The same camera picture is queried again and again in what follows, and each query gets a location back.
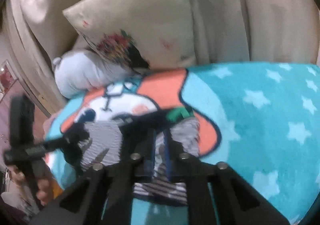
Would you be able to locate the beige floral print pillow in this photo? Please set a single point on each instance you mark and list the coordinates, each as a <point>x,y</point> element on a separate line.
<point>154,34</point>

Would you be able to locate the beige curtain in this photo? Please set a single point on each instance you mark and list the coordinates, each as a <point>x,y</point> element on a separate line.
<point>225,30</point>

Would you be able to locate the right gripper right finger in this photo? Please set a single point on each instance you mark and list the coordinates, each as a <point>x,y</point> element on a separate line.
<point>216,194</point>

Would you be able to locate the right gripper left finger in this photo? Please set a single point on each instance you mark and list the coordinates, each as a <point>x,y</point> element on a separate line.
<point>104,194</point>

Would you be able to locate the person's left hand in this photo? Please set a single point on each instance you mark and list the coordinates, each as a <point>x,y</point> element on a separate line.
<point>44,182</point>

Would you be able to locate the turquoise cartoon fleece blanket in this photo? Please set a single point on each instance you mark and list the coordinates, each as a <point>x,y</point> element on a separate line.
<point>260,118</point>

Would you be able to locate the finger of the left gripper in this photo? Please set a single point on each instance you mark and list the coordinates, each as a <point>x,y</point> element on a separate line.
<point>138,125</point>
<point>68,141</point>

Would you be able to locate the navy striped kids pants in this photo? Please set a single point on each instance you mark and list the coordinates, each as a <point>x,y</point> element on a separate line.
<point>110,141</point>

